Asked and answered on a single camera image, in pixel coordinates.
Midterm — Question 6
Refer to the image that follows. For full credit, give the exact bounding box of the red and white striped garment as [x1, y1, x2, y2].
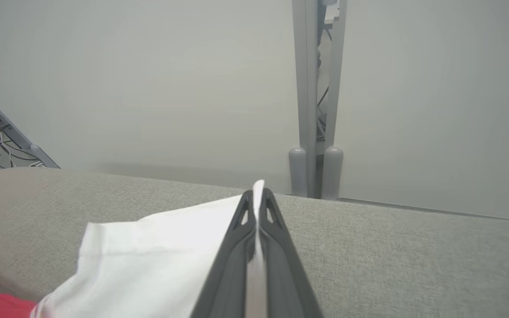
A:
[0, 179, 268, 318]

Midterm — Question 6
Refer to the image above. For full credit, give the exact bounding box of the grey metal partition post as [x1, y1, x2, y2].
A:
[321, 0, 348, 201]
[289, 0, 320, 198]
[0, 82, 61, 169]

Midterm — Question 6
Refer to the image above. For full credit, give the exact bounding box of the white cable behind partition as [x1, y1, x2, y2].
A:
[0, 106, 45, 170]

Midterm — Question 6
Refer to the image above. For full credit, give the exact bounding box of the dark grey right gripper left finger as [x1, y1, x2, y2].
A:
[190, 190, 259, 318]

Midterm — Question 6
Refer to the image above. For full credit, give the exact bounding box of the black cable behind partition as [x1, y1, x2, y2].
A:
[0, 119, 41, 170]

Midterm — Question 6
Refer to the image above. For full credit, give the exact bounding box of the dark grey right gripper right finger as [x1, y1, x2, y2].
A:
[257, 188, 323, 318]

